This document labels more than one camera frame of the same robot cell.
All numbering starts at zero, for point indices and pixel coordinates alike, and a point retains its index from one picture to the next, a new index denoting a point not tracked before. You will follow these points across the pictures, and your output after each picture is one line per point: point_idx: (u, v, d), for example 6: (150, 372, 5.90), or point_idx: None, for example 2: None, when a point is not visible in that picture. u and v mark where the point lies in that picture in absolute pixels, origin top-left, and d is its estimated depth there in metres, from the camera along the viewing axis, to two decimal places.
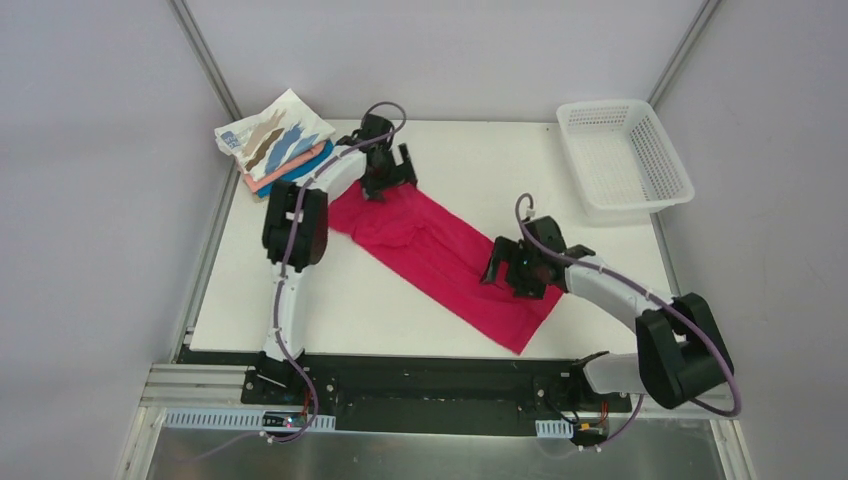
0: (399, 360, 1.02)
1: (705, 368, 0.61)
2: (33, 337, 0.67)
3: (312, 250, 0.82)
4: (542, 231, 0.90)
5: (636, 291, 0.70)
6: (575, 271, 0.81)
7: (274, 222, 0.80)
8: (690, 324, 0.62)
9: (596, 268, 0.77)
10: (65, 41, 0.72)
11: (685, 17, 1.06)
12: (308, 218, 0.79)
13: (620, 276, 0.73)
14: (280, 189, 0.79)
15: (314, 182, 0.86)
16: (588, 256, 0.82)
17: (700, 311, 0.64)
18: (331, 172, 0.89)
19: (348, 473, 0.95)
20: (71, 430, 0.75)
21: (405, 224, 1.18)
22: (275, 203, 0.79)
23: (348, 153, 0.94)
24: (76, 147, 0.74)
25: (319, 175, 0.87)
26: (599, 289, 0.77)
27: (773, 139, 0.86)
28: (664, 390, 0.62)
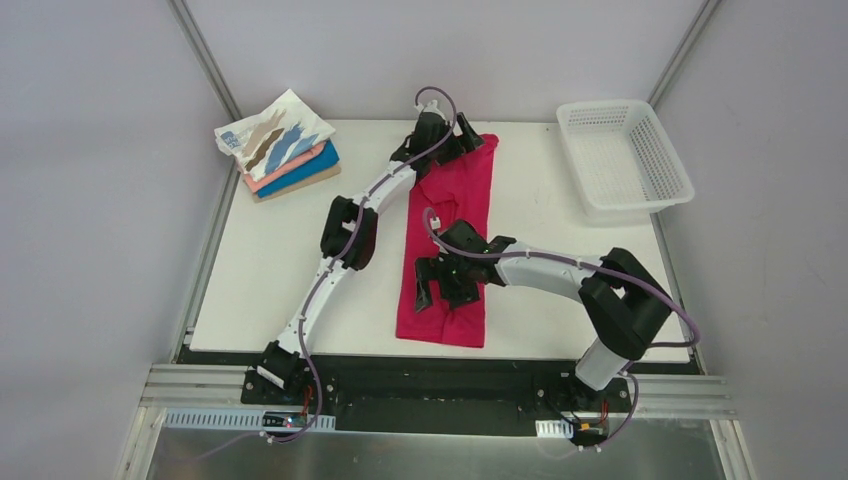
0: (398, 360, 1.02)
1: (653, 311, 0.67)
2: (33, 337, 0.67)
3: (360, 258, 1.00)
4: (460, 236, 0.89)
5: (568, 264, 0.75)
6: (505, 264, 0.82)
7: (332, 230, 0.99)
8: (625, 278, 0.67)
9: (523, 254, 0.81)
10: (66, 41, 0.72)
11: (685, 18, 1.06)
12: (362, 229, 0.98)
13: (550, 255, 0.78)
14: (341, 204, 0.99)
15: (369, 199, 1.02)
16: (508, 246, 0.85)
17: (629, 263, 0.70)
18: (382, 189, 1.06)
19: (349, 473, 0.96)
20: (71, 429, 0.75)
21: (450, 186, 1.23)
22: (336, 215, 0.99)
23: (399, 171, 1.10)
24: (76, 148, 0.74)
25: (373, 193, 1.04)
26: (535, 274, 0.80)
27: (773, 139, 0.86)
28: (627, 345, 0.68)
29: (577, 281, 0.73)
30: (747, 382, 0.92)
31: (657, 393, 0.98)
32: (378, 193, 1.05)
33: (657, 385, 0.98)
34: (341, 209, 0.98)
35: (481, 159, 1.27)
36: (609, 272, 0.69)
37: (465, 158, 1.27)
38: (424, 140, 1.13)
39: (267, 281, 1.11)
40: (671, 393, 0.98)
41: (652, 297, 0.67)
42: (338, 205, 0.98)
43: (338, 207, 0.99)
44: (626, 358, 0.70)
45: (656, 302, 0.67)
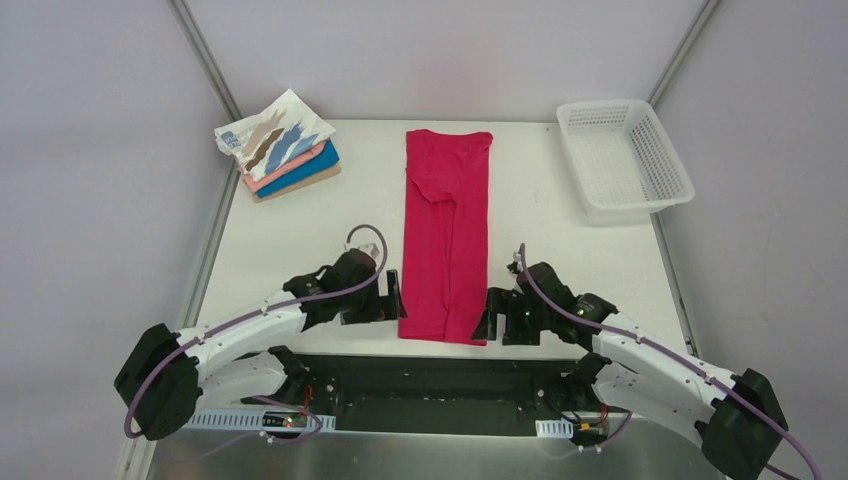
0: (399, 359, 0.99)
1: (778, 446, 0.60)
2: (34, 337, 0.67)
3: (155, 427, 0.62)
4: (549, 285, 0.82)
5: (694, 373, 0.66)
6: (607, 339, 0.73)
7: (130, 372, 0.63)
8: (771, 424, 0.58)
9: (633, 336, 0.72)
10: (65, 41, 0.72)
11: (686, 17, 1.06)
12: (162, 386, 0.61)
13: (671, 353, 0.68)
14: (150, 340, 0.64)
15: (199, 344, 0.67)
16: (611, 315, 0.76)
17: (763, 389, 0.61)
18: (231, 334, 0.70)
19: (349, 473, 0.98)
20: (69, 431, 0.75)
21: (447, 187, 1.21)
22: (140, 354, 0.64)
23: (277, 307, 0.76)
24: (76, 147, 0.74)
25: (212, 336, 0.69)
26: (640, 365, 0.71)
27: (773, 138, 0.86)
28: (736, 468, 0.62)
29: (705, 397, 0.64)
30: None
31: None
32: (224, 337, 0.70)
33: None
34: (149, 351, 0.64)
35: (478, 159, 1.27)
36: (752, 409, 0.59)
37: (462, 157, 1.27)
38: (341, 276, 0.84)
39: (268, 281, 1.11)
40: None
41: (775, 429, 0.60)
42: (147, 339, 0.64)
43: (147, 344, 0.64)
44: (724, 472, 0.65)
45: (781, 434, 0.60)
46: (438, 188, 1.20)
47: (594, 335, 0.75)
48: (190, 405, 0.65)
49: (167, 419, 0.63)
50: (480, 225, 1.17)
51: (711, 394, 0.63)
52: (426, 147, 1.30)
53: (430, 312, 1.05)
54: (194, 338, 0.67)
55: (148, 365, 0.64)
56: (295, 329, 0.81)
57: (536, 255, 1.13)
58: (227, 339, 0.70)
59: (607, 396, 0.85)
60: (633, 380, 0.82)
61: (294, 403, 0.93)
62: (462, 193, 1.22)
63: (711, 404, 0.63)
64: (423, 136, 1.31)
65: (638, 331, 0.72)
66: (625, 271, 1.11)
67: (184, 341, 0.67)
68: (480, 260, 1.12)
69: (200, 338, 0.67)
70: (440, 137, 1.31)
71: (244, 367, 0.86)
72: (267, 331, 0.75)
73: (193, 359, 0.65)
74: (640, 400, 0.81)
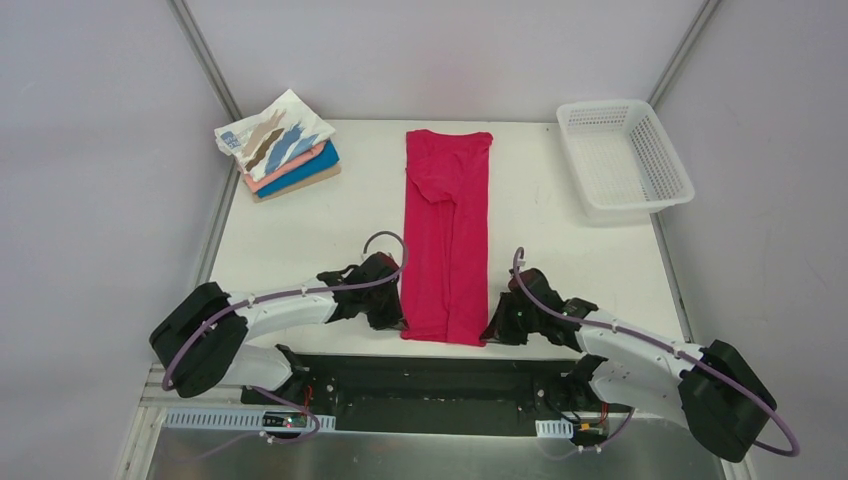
0: (399, 360, 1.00)
1: (759, 414, 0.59)
2: (32, 337, 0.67)
3: (189, 381, 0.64)
4: (540, 287, 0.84)
5: (664, 350, 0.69)
6: (587, 333, 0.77)
7: (176, 326, 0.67)
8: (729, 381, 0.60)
9: (609, 327, 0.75)
10: (65, 41, 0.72)
11: (685, 17, 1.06)
12: (209, 339, 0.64)
13: (642, 336, 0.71)
14: (202, 296, 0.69)
15: (246, 307, 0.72)
16: (591, 313, 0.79)
17: (729, 357, 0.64)
18: (274, 305, 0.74)
19: (349, 473, 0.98)
20: (68, 431, 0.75)
21: (448, 187, 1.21)
22: (190, 309, 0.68)
23: (316, 292, 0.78)
24: (76, 148, 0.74)
25: (259, 302, 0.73)
26: (621, 352, 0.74)
27: (773, 139, 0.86)
28: (724, 445, 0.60)
29: (674, 371, 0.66)
30: None
31: None
32: (269, 306, 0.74)
33: None
34: (199, 307, 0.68)
35: (478, 159, 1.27)
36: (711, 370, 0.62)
37: (462, 157, 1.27)
38: (367, 276, 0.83)
39: (268, 281, 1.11)
40: None
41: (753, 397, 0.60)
42: (200, 295, 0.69)
43: (197, 301, 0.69)
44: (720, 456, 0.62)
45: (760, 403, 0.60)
46: (438, 189, 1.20)
47: (577, 332, 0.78)
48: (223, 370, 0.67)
49: (202, 376, 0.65)
50: (480, 225, 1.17)
51: (679, 367, 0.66)
52: (426, 147, 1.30)
53: (431, 314, 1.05)
54: (246, 300, 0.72)
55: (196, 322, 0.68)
56: (323, 318, 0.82)
57: (536, 256, 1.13)
58: (274, 308, 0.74)
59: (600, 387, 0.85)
60: (627, 373, 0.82)
61: (295, 403, 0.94)
62: (462, 193, 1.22)
63: (679, 376, 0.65)
64: (422, 135, 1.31)
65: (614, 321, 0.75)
66: (625, 271, 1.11)
67: (234, 301, 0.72)
68: (480, 261, 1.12)
69: (250, 301, 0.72)
70: (440, 137, 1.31)
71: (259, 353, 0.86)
72: (301, 311, 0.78)
73: (241, 317, 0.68)
74: (632, 393, 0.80)
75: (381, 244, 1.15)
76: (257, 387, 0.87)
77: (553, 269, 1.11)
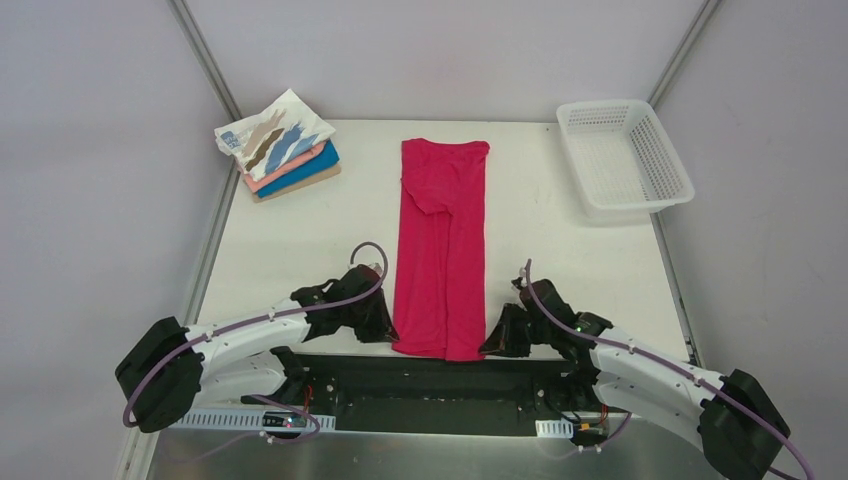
0: (398, 360, 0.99)
1: (773, 445, 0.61)
2: (34, 338, 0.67)
3: (152, 417, 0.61)
4: (553, 302, 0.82)
5: (683, 376, 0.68)
6: (601, 352, 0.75)
7: (134, 362, 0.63)
8: (756, 417, 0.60)
9: (625, 347, 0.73)
10: (65, 42, 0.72)
11: (686, 17, 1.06)
12: (167, 376, 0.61)
13: (660, 360, 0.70)
14: (160, 331, 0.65)
15: (205, 342, 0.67)
16: (607, 331, 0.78)
17: (750, 387, 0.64)
18: (236, 337, 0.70)
19: (349, 473, 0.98)
20: (69, 431, 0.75)
21: (443, 199, 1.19)
22: (148, 345, 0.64)
23: (284, 315, 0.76)
24: (77, 148, 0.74)
25: (218, 335, 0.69)
26: (637, 374, 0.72)
27: (773, 139, 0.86)
28: (739, 473, 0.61)
29: (694, 399, 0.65)
30: None
31: None
32: (230, 338, 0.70)
33: None
34: (157, 342, 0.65)
35: (474, 168, 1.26)
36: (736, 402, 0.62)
37: (457, 166, 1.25)
38: (345, 291, 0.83)
39: (268, 281, 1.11)
40: None
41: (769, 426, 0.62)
42: (158, 330, 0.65)
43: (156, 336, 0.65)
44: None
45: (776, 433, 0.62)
46: (433, 199, 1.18)
47: (591, 350, 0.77)
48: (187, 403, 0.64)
49: (165, 411, 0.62)
50: (477, 237, 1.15)
51: (700, 395, 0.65)
52: (422, 156, 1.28)
53: (424, 328, 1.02)
54: (203, 334, 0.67)
55: (154, 357, 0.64)
56: (298, 340, 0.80)
57: (536, 256, 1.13)
58: (234, 339, 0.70)
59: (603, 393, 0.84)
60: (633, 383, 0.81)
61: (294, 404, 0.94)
62: (458, 204, 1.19)
63: (700, 405, 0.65)
64: (418, 143, 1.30)
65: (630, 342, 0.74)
66: (625, 271, 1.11)
67: (192, 336, 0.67)
68: (477, 274, 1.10)
69: (208, 335, 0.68)
70: (436, 146, 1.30)
71: (244, 367, 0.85)
72: (270, 337, 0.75)
73: (198, 354, 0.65)
74: (638, 402, 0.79)
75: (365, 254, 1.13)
76: (252, 393, 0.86)
77: (553, 269, 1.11)
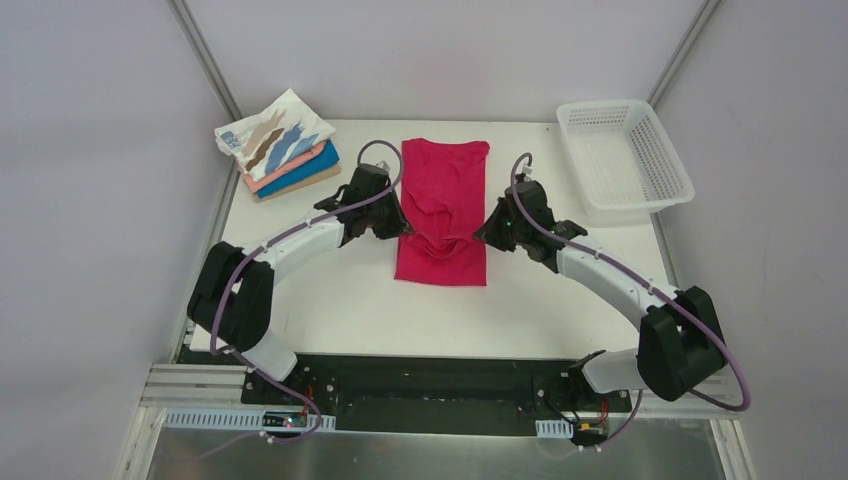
0: (399, 359, 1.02)
1: (706, 362, 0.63)
2: (33, 340, 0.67)
3: (242, 335, 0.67)
4: (532, 203, 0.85)
5: (639, 284, 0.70)
6: (568, 254, 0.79)
7: (204, 291, 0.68)
8: (698, 323, 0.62)
9: (592, 253, 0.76)
10: (64, 43, 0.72)
11: (686, 17, 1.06)
12: (243, 291, 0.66)
13: (622, 266, 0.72)
14: (218, 257, 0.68)
15: (264, 252, 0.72)
16: (580, 236, 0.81)
17: (701, 303, 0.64)
18: (288, 242, 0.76)
19: (349, 474, 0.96)
20: (70, 431, 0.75)
21: (444, 197, 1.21)
22: (212, 273, 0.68)
23: (319, 220, 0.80)
24: (76, 149, 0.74)
25: (271, 244, 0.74)
26: (598, 279, 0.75)
27: (773, 139, 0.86)
28: (664, 383, 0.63)
29: (643, 304, 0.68)
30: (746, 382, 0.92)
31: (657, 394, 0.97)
32: (281, 244, 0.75)
33: None
34: (218, 267, 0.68)
35: (474, 169, 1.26)
36: (682, 310, 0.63)
37: (457, 166, 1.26)
38: (360, 191, 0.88)
39: None
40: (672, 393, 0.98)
41: (709, 347, 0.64)
42: (215, 256, 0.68)
43: (215, 263, 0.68)
44: (652, 392, 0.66)
45: (714, 356, 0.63)
46: (433, 199, 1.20)
47: (559, 251, 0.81)
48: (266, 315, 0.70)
49: (254, 325, 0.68)
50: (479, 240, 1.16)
51: (649, 302, 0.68)
52: (421, 157, 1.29)
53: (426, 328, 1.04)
54: (260, 246, 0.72)
55: (222, 282, 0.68)
56: (336, 242, 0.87)
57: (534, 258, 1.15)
58: (287, 246, 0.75)
59: (590, 376, 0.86)
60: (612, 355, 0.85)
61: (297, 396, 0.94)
62: (458, 204, 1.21)
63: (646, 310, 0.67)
64: (414, 146, 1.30)
65: (598, 247, 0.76)
66: None
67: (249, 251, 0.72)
68: (477, 276, 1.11)
69: (264, 246, 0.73)
70: (435, 146, 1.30)
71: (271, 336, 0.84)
72: (314, 241, 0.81)
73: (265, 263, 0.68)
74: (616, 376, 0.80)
75: (374, 152, 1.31)
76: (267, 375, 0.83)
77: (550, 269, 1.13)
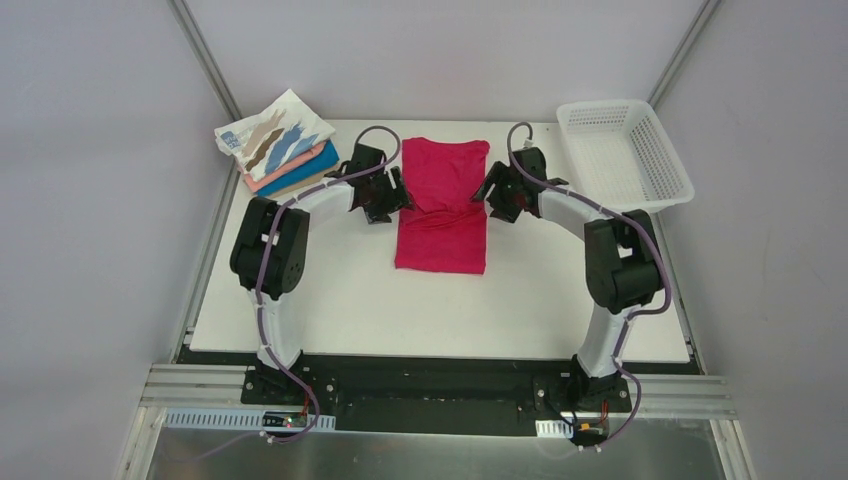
0: (399, 360, 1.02)
1: (650, 275, 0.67)
2: (32, 342, 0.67)
3: (287, 276, 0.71)
4: (528, 161, 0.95)
5: (593, 208, 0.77)
6: (545, 196, 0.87)
7: (246, 240, 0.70)
8: (635, 227, 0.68)
9: (563, 192, 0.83)
10: (64, 45, 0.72)
11: (686, 17, 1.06)
12: (285, 235, 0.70)
13: (581, 197, 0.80)
14: (256, 208, 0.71)
15: (296, 203, 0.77)
16: (563, 185, 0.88)
17: (643, 220, 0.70)
18: (315, 197, 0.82)
19: (349, 474, 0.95)
20: (70, 431, 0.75)
21: (444, 196, 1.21)
22: (252, 222, 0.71)
23: (336, 183, 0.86)
24: (75, 151, 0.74)
25: (301, 198, 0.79)
26: (567, 212, 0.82)
27: (773, 139, 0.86)
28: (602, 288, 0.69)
29: None
30: (747, 381, 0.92)
31: (657, 394, 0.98)
32: (308, 200, 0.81)
33: (656, 386, 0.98)
34: (258, 216, 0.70)
35: (474, 169, 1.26)
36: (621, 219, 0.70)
37: (457, 166, 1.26)
38: (362, 164, 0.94)
39: None
40: (670, 393, 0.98)
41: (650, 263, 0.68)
42: (253, 208, 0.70)
43: (253, 214, 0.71)
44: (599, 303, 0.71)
45: (652, 271, 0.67)
46: (433, 199, 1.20)
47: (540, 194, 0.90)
48: (301, 256, 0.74)
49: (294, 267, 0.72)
50: (479, 237, 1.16)
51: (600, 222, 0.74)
52: (421, 156, 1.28)
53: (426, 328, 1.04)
54: (292, 198, 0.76)
55: (261, 230, 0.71)
56: (345, 208, 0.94)
57: (535, 258, 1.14)
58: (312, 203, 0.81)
59: (584, 361, 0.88)
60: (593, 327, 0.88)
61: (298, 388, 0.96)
62: (458, 202, 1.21)
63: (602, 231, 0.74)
64: (414, 146, 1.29)
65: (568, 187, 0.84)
66: None
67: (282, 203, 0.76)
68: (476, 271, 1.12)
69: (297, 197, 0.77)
70: (435, 146, 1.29)
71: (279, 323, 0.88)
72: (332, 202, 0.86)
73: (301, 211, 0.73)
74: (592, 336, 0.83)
75: (378, 139, 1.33)
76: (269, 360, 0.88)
77: (551, 268, 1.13)
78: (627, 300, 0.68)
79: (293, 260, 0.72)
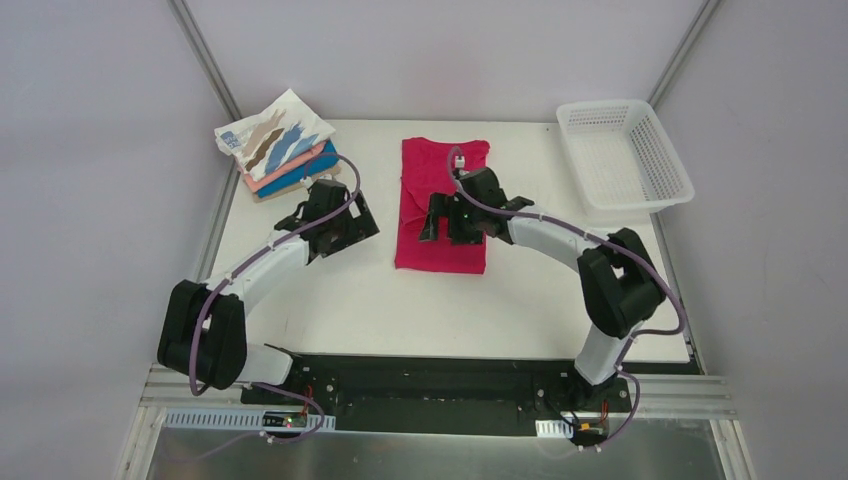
0: (399, 359, 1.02)
1: (648, 295, 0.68)
2: (33, 340, 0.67)
3: (221, 371, 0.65)
4: (483, 187, 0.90)
5: (576, 234, 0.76)
6: (517, 224, 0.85)
7: (172, 334, 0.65)
8: (625, 252, 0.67)
9: (536, 217, 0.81)
10: (63, 43, 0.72)
11: (686, 17, 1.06)
12: (215, 326, 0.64)
13: (559, 222, 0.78)
14: (182, 295, 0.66)
15: (230, 283, 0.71)
16: (527, 206, 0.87)
17: (633, 244, 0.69)
18: (257, 265, 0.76)
19: (349, 473, 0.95)
20: (70, 431, 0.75)
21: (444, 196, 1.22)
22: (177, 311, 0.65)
23: (283, 242, 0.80)
24: (76, 150, 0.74)
25: (237, 273, 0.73)
26: (545, 238, 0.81)
27: (773, 139, 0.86)
28: (606, 315, 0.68)
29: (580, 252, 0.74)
30: (747, 381, 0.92)
31: (656, 393, 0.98)
32: (249, 271, 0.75)
33: (656, 386, 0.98)
34: (184, 305, 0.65)
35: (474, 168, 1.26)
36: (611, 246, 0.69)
37: None
38: (321, 207, 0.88)
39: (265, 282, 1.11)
40: (670, 393, 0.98)
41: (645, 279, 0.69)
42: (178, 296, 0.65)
43: (180, 301, 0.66)
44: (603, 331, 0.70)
45: (652, 288, 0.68)
46: None
47: (509, 222, 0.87)
48: (241, 344, 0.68)
49: (231, 357, 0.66)
50: None
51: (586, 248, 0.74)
52: (421, 155, 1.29)
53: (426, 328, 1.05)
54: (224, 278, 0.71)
55: (191, 318, 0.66)
56: (303, 260, 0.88)
57: (534, 259, 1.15)
58: (251, 275, 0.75)
59: (584, 370, 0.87)
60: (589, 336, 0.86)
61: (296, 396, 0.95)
62: None
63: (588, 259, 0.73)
64: (414, 145, 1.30)
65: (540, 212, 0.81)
66: None
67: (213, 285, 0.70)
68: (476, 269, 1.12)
69: (230, 277, 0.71)
70: (435, 146, 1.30)
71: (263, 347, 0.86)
72: (280, 263, 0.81)
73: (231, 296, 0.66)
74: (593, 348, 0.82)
75: (378, 140, 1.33)
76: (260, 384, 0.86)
77: (550, 269, 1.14)
78: (633, 324, 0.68)
79: (229, 350, 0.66)
